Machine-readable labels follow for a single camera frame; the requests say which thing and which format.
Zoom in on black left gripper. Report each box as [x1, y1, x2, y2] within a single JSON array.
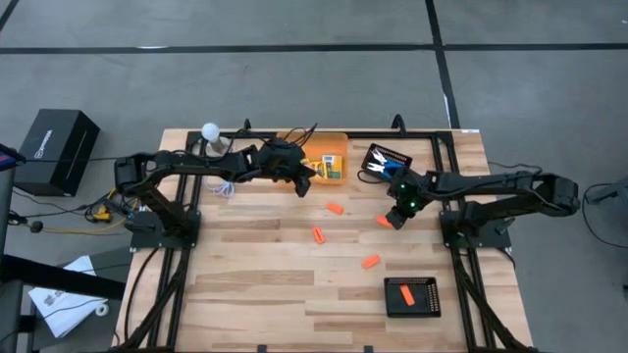
[[257, 138, 318, 198]]

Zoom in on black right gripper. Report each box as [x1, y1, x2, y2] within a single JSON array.
[[386, 195, 424, 230]]

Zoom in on yellow crayon box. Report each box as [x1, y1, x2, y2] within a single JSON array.
[[303, 159, 328, 180], [322, 154, 343, 180]]

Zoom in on blue handled pliers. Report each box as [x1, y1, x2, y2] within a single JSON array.
[[366, 161, 401, 180], [371, 148, 406, 171]]

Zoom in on black perforated plastic basket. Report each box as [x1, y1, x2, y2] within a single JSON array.
[[383, 276, 443, 320], [361, 142, 413, 183]]

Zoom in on orange translucent plastic bin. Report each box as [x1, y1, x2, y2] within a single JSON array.
[[276, 130, 350, 186]]

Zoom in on wooden work table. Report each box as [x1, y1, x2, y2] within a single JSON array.
[[117, 114, 539, 353]]

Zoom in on white bulb table lamp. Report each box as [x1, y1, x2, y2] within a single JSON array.
[[200, 122, 232, 158]]

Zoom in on grey chair base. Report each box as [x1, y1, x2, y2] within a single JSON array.
[[584, 176, 628, 207]]

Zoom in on black cardboard box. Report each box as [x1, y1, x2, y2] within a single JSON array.
[[13, 108, 101, 198]]

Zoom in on white paper sheets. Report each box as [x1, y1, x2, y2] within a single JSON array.
[[27, 254, 110, 339]]

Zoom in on black metal beam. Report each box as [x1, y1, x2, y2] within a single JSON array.
[[0, 253, 127, 301]]

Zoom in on dark device with red screen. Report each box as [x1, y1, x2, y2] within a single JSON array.
[[0, 142, 26, 173]]

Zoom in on black right camera cable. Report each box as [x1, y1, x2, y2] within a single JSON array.
[[356, 169, 393, 186]]

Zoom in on black camera cable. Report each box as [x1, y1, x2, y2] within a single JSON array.
[[235, 122, 320, 153], [356, 169, 393, 186]]

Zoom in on black left camera cable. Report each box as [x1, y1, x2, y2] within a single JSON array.
[[235, 122, 320, 153]]

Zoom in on white lamp cable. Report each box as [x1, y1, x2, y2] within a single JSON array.
[[204, 174, 237, 199]]

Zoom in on black floor cable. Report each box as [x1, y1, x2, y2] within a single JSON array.
[[487, 160, 544, 174]]

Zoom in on yellow floor cable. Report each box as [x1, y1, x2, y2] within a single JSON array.
[[42, 188, 143, 234]]

